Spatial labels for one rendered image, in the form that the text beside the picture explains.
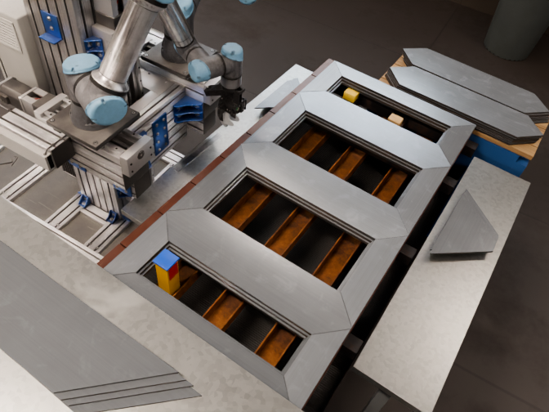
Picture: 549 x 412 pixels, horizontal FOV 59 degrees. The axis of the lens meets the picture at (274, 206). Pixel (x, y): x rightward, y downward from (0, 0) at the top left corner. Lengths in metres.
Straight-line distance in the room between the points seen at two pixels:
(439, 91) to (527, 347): 1.36
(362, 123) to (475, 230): 0.65
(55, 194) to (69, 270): 1.36
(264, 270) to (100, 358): 0.61
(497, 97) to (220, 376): 1.93
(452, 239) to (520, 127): 0.77
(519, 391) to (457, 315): 0.97
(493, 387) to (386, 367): 1.09
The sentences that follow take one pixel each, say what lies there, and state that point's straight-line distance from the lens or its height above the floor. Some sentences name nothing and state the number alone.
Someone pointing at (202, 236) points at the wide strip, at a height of 0.85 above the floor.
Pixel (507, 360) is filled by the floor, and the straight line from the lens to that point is 2.77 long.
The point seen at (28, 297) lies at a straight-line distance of 1.38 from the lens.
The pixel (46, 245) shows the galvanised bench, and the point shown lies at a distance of 1.48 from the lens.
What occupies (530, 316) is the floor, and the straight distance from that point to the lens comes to 2.97.
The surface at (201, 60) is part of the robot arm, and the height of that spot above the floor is 1.24.
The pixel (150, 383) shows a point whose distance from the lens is 1.22.
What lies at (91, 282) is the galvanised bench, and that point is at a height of 1.05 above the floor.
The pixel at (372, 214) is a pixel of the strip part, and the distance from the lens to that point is 1.83.
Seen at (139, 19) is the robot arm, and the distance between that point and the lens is 1.50.
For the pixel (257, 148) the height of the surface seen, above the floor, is 0.85.
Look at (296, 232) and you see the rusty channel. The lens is 1.93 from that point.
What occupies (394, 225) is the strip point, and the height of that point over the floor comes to 0.85.
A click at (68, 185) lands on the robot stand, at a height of 0.21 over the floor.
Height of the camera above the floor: 2.21
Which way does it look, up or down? 50 degrees down
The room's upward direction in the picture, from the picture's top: 9 degrees clockwise
